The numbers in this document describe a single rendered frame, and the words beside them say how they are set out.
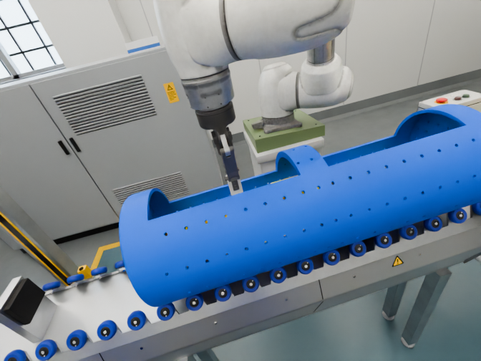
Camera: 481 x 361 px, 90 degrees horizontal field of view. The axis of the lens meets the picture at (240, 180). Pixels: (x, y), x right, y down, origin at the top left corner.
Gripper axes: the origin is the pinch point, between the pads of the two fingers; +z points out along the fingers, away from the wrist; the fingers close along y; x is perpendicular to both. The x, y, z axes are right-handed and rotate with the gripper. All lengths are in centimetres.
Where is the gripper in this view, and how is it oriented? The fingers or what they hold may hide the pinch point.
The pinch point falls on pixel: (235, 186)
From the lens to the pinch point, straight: 57.9
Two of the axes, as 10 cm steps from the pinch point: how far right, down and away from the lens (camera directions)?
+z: 2.0, 8.0, 5.6
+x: 9.6, -2.8, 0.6
